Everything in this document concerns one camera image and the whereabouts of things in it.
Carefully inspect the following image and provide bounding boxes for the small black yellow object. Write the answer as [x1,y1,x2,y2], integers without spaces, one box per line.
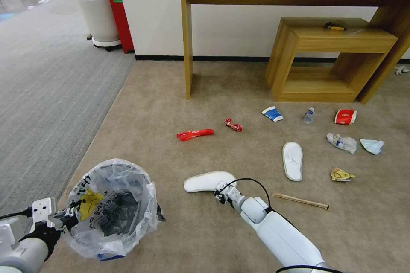
[324,21,347,32]

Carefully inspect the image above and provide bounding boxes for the clear plastic bottle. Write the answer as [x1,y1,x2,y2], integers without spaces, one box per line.
[303,107,316,125]

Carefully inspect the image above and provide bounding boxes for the crumpled red wrapper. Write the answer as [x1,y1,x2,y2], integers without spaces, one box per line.
[224,118,243,133]

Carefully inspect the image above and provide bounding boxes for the blue face mask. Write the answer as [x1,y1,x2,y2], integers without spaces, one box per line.
[359,138,386,156]

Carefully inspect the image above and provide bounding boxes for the crumpled clear plastic bag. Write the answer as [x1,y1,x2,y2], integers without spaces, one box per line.
[326,132,358,154]

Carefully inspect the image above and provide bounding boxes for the blue white paper cup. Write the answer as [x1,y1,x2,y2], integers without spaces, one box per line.
[261,106,284,123]

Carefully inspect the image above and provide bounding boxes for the red cabinet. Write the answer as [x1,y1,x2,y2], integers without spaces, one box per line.
[105,0,135,55]

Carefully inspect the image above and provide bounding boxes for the wheeled pot base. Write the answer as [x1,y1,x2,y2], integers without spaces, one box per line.
[91,36,122,52]

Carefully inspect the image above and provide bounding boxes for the paper-sleeved chopsticks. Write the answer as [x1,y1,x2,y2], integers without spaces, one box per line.
[272,192,330,211]

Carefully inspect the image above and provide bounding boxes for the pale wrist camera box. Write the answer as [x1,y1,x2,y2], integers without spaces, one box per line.
[32,198,57,226]

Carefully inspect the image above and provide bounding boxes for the long red snack wrapper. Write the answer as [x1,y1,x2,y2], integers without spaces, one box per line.
[176,128,215,142]

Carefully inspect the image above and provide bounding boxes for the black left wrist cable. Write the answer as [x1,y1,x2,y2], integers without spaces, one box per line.
[0,208,34,220]

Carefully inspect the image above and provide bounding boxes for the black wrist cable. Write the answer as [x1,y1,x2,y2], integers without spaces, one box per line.
[0,208,34,220]
[224,177,277,213]

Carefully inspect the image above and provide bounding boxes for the low wooden shelf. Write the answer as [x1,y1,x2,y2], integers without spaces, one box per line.
[265,17,399,103]

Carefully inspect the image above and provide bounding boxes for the red white snack bag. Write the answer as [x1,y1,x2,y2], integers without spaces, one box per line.
[334,108,358,126]

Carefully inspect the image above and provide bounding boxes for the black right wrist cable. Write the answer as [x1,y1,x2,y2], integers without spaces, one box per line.
[224,177,277,213]

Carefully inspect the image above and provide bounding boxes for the trash bin with clear bag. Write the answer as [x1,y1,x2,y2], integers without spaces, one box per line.
[62,158,166,261]

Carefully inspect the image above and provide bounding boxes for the white slipper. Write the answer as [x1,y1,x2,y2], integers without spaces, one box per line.
[281,141,304,182]
[184,171,238,194]

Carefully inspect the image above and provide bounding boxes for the white plant pot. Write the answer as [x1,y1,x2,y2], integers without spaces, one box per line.
[76,0,122,43]

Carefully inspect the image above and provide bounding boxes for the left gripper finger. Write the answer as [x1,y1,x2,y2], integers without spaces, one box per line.
[48,207,79,222]
[54,219,80,232]

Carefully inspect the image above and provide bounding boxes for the crumpled yellow wrapper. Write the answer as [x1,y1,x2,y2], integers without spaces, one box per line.
[330,167,356,183]

